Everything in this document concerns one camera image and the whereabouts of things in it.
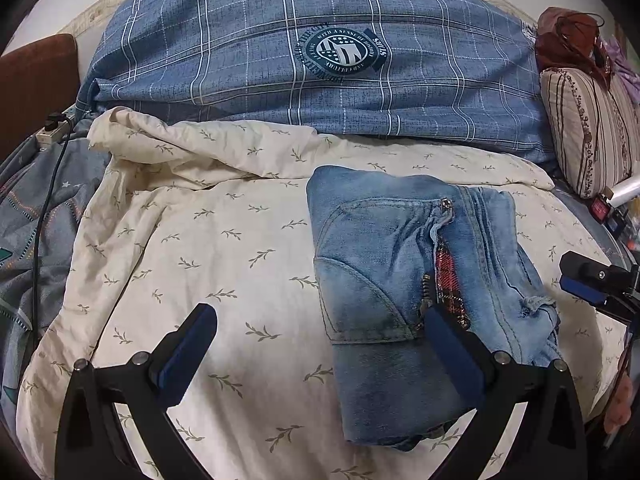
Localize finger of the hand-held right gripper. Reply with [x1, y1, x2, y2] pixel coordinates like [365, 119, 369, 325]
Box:
[559, 274, 610, 307]
[559, 252, 618, 283]

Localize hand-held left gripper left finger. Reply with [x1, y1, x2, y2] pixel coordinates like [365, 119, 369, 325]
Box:
[55, 303, 218, 480]

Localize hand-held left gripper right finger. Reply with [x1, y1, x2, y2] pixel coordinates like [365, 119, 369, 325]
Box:
[424, 305, 588, 480]

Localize blue denim pants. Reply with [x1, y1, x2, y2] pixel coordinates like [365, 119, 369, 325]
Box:
[306, 165, 562, 452]

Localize cream leaf-print quilt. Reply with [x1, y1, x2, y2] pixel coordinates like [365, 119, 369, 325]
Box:
[15, 106, 626, 480]

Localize striped beige pillow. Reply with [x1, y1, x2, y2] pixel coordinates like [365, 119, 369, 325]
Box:
[540, 66, 640, 200]

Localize purple cloth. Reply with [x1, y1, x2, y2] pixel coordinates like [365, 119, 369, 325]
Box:
[602, 35, 640, 88]

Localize grey star-print bedsheet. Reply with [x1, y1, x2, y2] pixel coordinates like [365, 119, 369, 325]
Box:
[0, 132, 113, 441]

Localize reddish brown cloth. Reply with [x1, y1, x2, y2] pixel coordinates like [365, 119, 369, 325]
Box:
[535, 6, 613, 91]

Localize beige power strip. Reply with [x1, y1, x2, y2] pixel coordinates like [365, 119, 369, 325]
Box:
[36, 112, 76, 148]

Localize blue plaid pillow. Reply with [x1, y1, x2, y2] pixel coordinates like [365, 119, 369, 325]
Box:
[77, 0, 558, 171]

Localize brown headboard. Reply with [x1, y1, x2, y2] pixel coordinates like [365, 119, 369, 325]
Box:
[0, 34, 81, 161]

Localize black power cable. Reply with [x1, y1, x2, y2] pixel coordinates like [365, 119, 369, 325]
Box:
[27, 120, 71, 331]

